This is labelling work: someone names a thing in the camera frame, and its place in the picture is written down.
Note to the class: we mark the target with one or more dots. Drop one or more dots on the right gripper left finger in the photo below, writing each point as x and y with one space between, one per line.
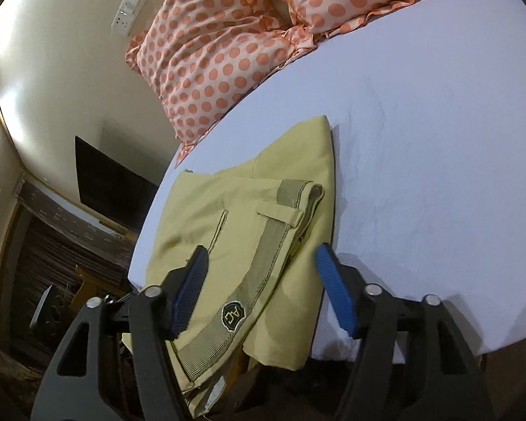
182 289

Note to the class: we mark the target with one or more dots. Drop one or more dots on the black monitor screen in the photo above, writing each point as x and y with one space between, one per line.
111 189

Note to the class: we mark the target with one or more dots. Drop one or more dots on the khaki green pants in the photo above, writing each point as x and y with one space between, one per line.
261 223

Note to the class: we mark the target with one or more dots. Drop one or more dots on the white bed sheet mattress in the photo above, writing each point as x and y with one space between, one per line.
427 107

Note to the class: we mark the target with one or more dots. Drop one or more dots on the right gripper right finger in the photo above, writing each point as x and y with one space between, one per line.
343 284

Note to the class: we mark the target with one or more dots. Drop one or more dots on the white wall switch plate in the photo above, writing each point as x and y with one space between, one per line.
126 16

